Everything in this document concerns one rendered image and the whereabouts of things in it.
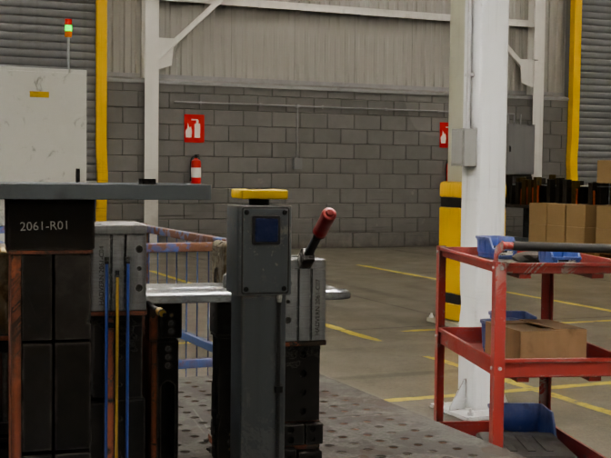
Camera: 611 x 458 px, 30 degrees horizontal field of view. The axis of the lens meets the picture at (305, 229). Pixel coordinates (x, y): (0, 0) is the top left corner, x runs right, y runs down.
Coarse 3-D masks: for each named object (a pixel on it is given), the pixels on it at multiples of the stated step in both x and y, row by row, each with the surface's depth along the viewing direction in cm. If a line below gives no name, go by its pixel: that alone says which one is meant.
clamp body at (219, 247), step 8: (216, 240) 200; (216, 248) 197; (224, 248) 192; (216, 256) 197; (224, 256) 192; (216, 264) 197; (224, 264) 192; (216, 272) 199; (224, 272) 192; (216, 280) 199; (208, 440) 203; (208, 448) 196
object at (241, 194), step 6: (234, 192) 144; (240, 192) 141; (246, 192) 140; (252, 192) 141; (258, 192) 141; (264, 192) 141; (270, 192) 141; (276, 192) 142; (282, 192) 142; (240, 198) 142; (246, 198) 141; (252, 198) 141; (258, 198) 141; (264, 198) 141; (270, 198) 141; (276, 198) 142; (282, 198) 142; (252, 204) 143; (258, 204) 143; (264, 204) 143
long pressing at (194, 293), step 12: (156, 288) 175; (168, 288) 175; (180, 288) 177; (192, 288) 178; (204, 288) 178; (216, 288) 178; (336, 288) 175; (156, 300) 165; (168, 300) 166; (180, 300) 166; (192, 300) 167; (204, 300) 167; (216, 300) 168; (228, 300) 168
